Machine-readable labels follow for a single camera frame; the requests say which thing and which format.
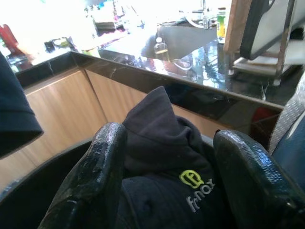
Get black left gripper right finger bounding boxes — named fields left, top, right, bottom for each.
left=213, top=130, right=305, bottom=229

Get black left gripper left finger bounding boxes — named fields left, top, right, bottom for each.
left=44, top=122, right=127, bottom=229

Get navy garment with green logo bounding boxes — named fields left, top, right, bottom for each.
left=115, top=85, right=230, bottom=229

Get blue seat with grey mesh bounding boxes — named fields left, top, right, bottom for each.
left=268, top=71, right=305, bottom=193

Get wooden cabinet with black counter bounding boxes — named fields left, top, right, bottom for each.
left=0, top=50, right=285, bottom=189

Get black plastic basin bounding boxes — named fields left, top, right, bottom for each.
left=0, top=136, right=218, bottom=229

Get dark navy cloth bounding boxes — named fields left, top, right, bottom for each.
left=0, top=51, right=44, bottom=160

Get clear plastic bottle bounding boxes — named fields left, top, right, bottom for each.
left=154, top=37, right=169, bottom=60

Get brown wooden board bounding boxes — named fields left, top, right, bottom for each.
left=223, top=0, right=251, bottom=52

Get steel sink box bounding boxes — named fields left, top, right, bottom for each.
left=156, top=21, right=219, bottom=59

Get green labelled can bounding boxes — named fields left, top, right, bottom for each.
left=216, top=7, right=226, bottom=40

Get red container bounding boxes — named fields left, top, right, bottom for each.
left=0, top=23, right=19, bottom=54

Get chrome faucet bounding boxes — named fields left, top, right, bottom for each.
left=199, top=0, right=215, bottom=31

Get metal frame rack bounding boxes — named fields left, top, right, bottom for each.
left=228, top=0, right=305, bottom=87

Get white panel with black frame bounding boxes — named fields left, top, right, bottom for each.
left=239, top=0, right=305, bottom=61

